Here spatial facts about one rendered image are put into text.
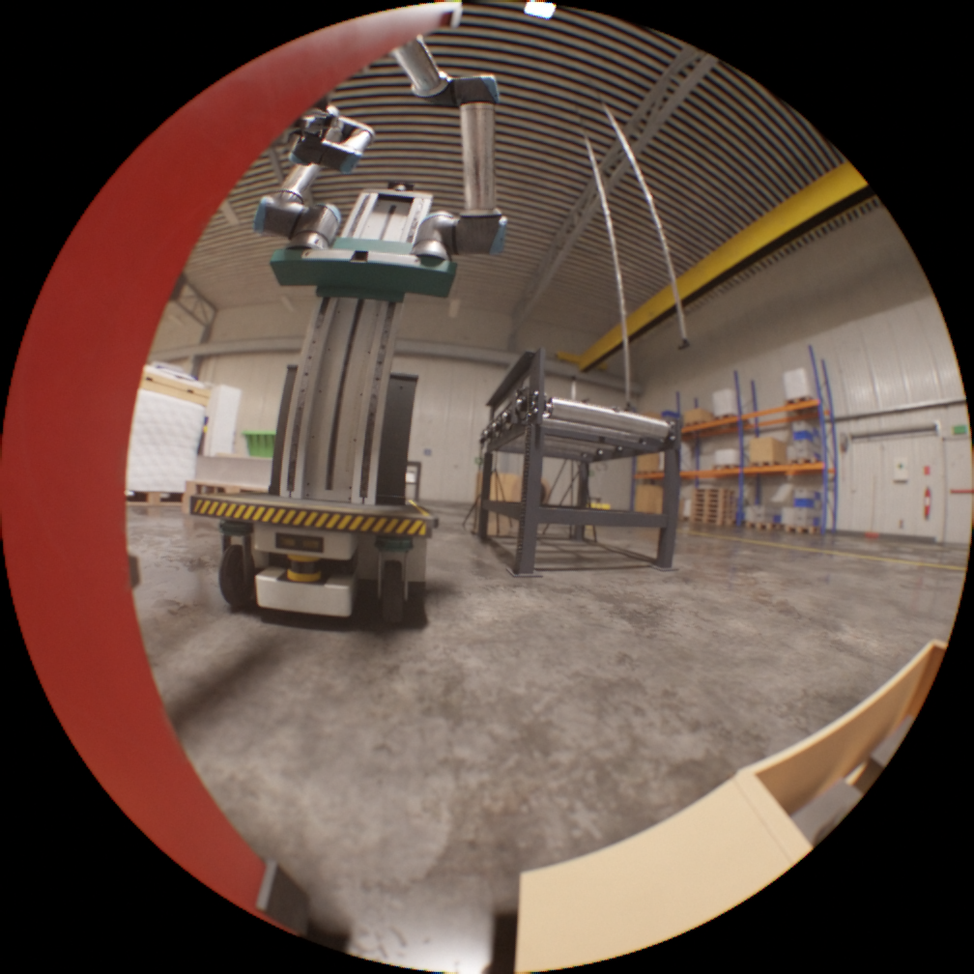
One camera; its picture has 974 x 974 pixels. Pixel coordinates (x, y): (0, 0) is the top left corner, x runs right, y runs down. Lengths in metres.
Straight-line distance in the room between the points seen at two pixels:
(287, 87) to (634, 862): 0.37
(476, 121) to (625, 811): 1.60
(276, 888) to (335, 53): 0.35
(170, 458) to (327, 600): 3.10
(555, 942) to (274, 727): 0.48
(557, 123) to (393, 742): 8.90
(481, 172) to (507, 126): 7.58
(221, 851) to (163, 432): 3.62
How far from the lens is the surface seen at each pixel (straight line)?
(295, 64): 0.16
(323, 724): 0.58
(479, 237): 1.23
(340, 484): 1.12
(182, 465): 3.78
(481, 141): 1.24
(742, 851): 0.21
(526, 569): 1.56
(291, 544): 0.81
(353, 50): 0.21
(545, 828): 0.45
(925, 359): 10.19
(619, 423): 1.80
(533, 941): 0.24
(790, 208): 8.42
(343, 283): 1.25
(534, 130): 8.83
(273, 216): 1.35
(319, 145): 1.23
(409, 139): 9.15
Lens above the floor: 0.39
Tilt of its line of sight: 1 degrees up
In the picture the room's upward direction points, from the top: 4 degrees clockwise
